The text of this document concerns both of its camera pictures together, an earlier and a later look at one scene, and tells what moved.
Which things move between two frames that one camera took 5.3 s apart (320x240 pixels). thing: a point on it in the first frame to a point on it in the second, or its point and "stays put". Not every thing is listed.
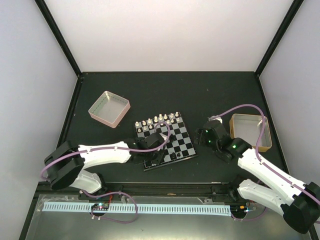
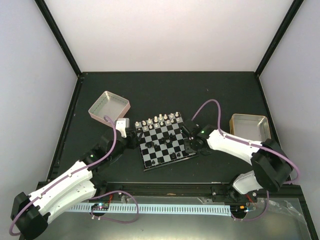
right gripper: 199,136 to 186,139
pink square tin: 109,109 stays put
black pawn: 173,156 stays put
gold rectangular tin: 249,128 stays put
